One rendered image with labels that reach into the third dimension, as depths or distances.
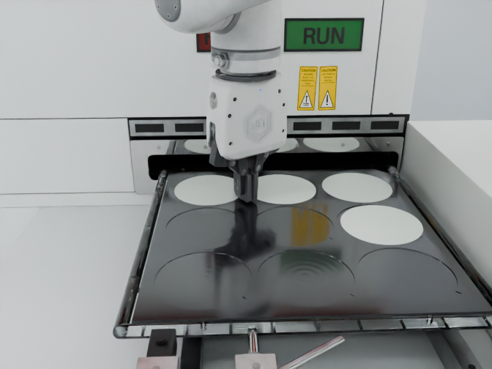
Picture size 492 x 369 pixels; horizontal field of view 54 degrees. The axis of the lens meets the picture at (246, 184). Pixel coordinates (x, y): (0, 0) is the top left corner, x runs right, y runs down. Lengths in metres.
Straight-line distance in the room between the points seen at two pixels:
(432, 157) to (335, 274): 0.28
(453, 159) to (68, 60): 0.56
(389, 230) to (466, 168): 0.13
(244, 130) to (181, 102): 0.20
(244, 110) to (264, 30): 0.10
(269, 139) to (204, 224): 0.14
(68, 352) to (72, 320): 0.05
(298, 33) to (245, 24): 0.21
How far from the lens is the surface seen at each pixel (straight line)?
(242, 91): 0.59
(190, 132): 0.79
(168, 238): 0.59
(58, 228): 0.82
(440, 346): 0.58
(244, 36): 0.57
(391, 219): 0.65
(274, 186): 0.72
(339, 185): 0.73
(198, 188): 0.71
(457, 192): 0.67
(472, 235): 0.64
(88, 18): 0.78
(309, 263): 0.55
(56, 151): 0.85
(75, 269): 0.71
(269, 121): 0.62
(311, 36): 0.76
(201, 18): 0.50
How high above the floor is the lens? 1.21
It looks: 25 degrees down
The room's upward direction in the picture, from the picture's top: straight up
